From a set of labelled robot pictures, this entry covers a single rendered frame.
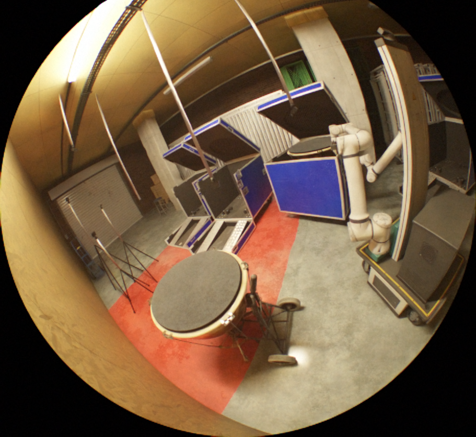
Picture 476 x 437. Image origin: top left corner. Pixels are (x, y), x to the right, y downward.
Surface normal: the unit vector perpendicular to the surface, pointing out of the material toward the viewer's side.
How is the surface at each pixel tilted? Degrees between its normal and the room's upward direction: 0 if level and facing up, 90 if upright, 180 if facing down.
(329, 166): 90
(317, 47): 90
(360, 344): 0
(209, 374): 0
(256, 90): 90
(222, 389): 0
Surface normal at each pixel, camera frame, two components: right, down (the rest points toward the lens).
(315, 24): -0.41, 0.50
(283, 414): -0.37, -0.86
